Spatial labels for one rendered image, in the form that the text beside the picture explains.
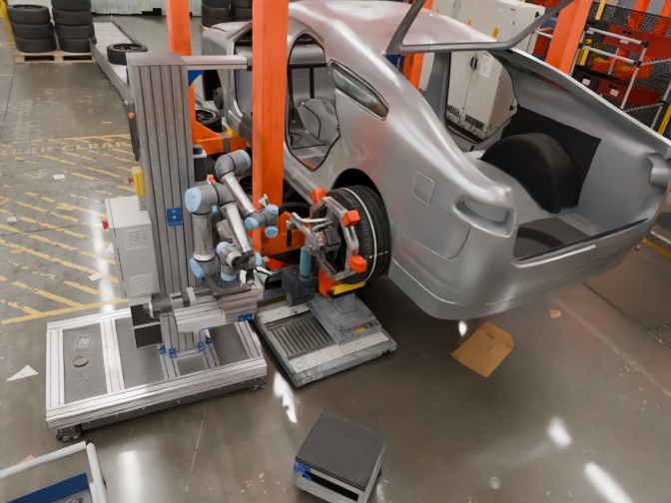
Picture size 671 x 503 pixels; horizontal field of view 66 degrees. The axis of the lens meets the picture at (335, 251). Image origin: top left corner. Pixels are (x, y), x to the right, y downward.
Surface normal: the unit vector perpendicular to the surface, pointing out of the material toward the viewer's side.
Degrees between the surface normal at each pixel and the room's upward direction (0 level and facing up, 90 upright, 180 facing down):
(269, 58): 90
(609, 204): 90
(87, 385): 0
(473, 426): 0
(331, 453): 0
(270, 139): 90
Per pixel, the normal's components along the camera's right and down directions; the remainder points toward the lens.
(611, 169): -0.86, 0.22
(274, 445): 0.09, -0.83
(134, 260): 0.41, 0.53
